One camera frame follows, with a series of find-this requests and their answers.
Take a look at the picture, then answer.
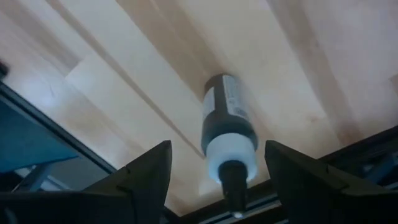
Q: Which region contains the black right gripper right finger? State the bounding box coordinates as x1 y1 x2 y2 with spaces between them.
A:
264 139 384 224

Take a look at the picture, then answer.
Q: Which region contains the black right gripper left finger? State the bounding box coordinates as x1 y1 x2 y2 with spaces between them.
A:
83 139 174 224

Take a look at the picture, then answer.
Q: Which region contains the large black squeeze bottle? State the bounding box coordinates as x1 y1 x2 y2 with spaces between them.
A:
200 73 259 218

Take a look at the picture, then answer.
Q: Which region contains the black metal table frame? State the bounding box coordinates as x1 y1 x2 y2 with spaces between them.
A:
0 79 398 224

